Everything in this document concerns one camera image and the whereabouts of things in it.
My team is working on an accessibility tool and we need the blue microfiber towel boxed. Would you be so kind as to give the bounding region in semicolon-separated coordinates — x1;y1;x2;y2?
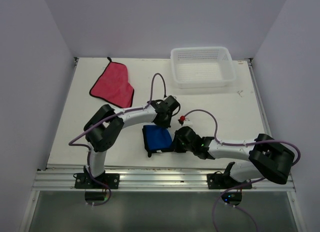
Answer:
142;125;173;158

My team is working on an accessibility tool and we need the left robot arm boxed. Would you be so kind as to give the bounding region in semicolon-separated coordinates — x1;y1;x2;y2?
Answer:
83;96;181;188

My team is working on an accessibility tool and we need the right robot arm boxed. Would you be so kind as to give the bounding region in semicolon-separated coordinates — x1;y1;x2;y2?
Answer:
173;126;295;188

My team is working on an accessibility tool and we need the white perforated plastic basket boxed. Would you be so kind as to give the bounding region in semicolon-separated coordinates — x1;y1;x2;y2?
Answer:
170;47;237;89

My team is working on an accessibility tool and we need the red microfiber towel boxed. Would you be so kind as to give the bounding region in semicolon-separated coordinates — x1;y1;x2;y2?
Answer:
89;57;135;108

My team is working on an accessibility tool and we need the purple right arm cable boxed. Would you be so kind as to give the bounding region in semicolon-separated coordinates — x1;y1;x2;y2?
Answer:
183;109;302;232

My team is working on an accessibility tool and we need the aluminium mounting rail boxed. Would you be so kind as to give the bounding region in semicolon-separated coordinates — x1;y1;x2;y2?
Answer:
32;166;296;191

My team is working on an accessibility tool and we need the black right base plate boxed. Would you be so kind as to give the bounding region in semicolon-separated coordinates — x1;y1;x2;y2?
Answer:
206;171;252;189

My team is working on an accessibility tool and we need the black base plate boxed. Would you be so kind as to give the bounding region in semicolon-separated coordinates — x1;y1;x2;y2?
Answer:
206;171;252;189
73;173;120;189

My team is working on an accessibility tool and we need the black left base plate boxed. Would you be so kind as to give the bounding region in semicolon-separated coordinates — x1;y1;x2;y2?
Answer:
73;173;120;189

